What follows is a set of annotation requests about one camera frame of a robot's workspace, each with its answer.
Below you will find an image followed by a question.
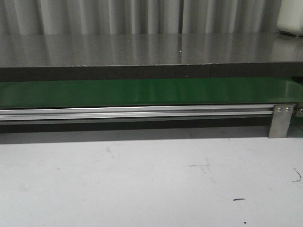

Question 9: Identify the green conveyor belt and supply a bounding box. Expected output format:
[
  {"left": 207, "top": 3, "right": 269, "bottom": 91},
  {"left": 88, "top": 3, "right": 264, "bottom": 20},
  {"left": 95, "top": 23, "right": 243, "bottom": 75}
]
[{"left": 0, "top": 78, "right": 303, "bottom": 109}]

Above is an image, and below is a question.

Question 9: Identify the dark grey raised platform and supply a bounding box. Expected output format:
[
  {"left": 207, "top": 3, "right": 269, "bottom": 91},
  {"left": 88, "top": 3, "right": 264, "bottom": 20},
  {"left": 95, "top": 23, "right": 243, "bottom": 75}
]
[{"left": 0, "top": 33, "right": 303, "bottom": 82}]

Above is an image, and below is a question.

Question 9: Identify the grey pleated curtain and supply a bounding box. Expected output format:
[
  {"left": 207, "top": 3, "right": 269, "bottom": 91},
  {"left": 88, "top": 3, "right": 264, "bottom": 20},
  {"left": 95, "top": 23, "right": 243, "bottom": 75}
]
[{"left": 0, "top": 0, "right": 281, "bottom": 35}]

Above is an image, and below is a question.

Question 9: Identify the white plastic device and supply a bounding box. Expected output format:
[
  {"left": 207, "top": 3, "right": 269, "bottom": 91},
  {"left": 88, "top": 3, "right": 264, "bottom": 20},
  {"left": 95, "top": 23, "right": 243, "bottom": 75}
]
[{"left": 277, "top": 0, "right": 303, "bottom": 36}]

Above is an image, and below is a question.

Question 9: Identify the aluminium conveyor side rail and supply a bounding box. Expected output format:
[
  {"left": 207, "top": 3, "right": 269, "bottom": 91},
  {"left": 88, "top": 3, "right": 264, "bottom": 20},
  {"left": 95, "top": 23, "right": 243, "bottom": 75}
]
[{"left": 0, "top": 104, "right": 274, "bottom": 122}]

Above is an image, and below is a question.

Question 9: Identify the steel conveyor support bracket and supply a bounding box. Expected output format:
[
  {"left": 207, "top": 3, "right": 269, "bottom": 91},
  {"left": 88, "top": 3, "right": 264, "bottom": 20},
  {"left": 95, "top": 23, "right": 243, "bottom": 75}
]
[{"left": 268, "top": 104, "right": 294, "bottom": 139}]

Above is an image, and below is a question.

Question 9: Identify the steel end bracket with bolt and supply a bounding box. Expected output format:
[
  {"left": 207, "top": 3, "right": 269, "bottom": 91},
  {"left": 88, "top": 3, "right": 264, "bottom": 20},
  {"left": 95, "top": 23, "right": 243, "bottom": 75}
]
[{"left": 295, "top": 102, "right": 303, "bottom": 117}]

